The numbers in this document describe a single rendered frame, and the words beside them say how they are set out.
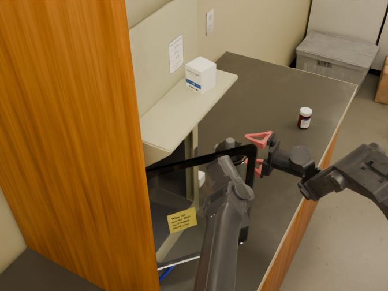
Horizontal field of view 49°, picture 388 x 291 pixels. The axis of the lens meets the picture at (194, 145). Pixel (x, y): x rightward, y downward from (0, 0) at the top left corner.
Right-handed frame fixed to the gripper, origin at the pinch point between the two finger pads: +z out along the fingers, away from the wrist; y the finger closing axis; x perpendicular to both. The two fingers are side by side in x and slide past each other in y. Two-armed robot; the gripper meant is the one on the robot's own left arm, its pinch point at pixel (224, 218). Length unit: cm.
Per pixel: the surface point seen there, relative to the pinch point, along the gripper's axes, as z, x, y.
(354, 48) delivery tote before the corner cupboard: 163, 204, -134
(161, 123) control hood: -25.8, -13.0, -18.2
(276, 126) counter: 48, 49, -40
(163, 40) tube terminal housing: -32.9, -8.4, -33.8
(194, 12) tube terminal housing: -30, 2, -42
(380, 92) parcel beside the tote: 167, 208, -92
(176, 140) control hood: -28.4, -11.9, -12.6
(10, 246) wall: 34, -59, -17
